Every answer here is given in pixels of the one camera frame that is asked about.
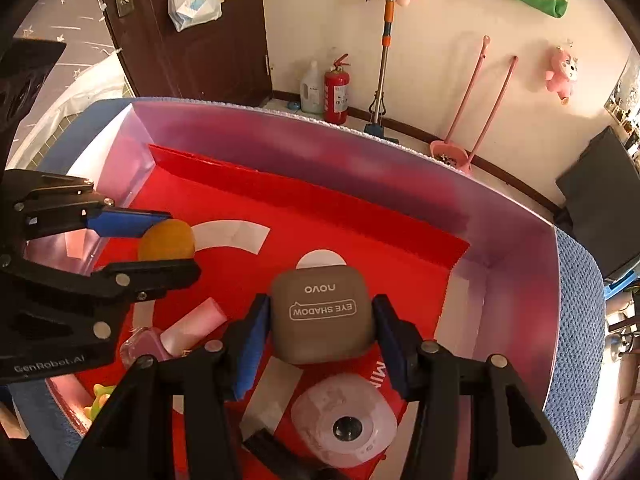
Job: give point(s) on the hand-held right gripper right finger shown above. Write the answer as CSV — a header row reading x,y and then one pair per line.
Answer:
x,y
390,350

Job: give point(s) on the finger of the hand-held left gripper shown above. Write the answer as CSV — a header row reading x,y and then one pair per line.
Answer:
x,y
160,275
125,222

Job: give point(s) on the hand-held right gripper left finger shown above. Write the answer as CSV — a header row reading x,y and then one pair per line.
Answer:
x,y
250,355

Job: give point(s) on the yellow-green toy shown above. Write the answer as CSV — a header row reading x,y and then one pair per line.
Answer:
x,y
100,400

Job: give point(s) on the pink nail polish bottle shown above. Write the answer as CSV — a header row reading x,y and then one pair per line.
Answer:
x,y
192,325

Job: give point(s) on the brown eye shadow case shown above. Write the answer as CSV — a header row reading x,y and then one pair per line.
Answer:
x,y
322,330

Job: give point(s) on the pink rounded case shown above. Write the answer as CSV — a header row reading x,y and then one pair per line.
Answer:
x,y
320,405

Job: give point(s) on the purple cardboard box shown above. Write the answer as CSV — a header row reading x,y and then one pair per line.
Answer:
x,y
350,175

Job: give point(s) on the red printed paper liner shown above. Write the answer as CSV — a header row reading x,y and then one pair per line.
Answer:
x,y
350,240

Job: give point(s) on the pink dustpan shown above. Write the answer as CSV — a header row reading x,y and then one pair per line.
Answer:
x,y
450,155

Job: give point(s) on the brown wooden door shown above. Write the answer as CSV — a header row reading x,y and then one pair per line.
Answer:
x,y
225,35

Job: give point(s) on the white detergent bottle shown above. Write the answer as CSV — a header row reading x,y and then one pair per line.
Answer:
x,y
312,90

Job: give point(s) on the blue plastic stool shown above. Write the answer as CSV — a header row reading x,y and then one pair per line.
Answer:
x,y
622,285

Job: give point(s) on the red fire extinguisher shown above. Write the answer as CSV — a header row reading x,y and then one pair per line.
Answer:
x,y
336,92

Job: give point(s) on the mop with orange grip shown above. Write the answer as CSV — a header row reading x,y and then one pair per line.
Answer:
x,y
386,45

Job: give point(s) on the pink plush toy white face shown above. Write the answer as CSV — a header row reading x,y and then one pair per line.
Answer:
x,y
562,72

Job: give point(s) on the row of small bottles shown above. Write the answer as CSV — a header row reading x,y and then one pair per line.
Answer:
x,y
627,120

